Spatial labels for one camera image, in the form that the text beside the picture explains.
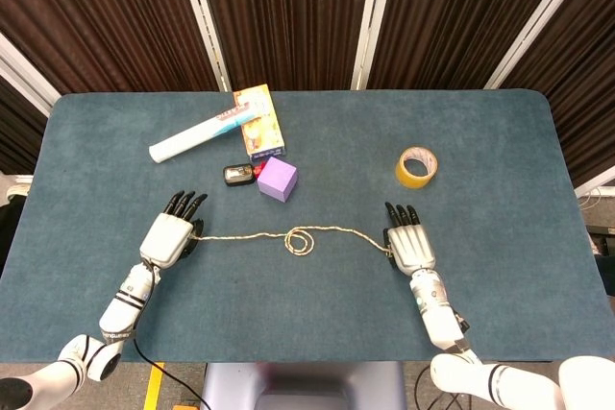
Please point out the small black device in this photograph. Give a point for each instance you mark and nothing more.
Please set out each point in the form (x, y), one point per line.
(238, 176)

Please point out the purple foam cube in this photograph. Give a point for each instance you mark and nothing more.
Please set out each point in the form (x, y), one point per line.
(276, 180)

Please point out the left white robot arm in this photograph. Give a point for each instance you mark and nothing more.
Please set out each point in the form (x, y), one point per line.
(125, 302)

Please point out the colourful yellow cardboard box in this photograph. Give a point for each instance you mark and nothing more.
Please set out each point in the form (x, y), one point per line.
(265, 134)

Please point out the brown pleated partition panel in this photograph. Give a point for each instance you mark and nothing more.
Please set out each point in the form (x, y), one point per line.
(96, 16)
(456, 16)
(288, 16)
(586, 69)
(17, 136)

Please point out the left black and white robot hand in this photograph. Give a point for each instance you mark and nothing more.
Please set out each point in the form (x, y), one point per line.
(165, 239)

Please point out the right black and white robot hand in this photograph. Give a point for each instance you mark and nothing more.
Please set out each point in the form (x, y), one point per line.
(410, 247)

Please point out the yellow floor tape strip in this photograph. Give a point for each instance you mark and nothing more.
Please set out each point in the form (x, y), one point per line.
(154, 388)

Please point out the small red object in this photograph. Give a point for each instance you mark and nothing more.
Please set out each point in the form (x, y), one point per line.
(259, 170)

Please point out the teal felt table mat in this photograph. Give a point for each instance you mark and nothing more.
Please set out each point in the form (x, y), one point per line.
(307, 295)

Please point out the yellow packing tape roll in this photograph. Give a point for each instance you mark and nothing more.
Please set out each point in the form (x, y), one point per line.
(413, 182)

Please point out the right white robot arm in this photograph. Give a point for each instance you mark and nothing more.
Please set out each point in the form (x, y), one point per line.
(437, 314)

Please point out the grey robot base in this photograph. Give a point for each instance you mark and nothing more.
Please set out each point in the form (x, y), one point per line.
(307, 383)

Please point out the white toothpaste tube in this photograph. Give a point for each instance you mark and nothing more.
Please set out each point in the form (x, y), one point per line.
(192, 137)

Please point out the white partition frame post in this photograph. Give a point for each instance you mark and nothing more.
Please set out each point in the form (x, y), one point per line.
(370, 21)
(24, 76)
(204, 21)
(598, 178)
(543, 16)

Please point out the black equipment box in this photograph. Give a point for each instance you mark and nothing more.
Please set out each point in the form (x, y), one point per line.
(604, 261)

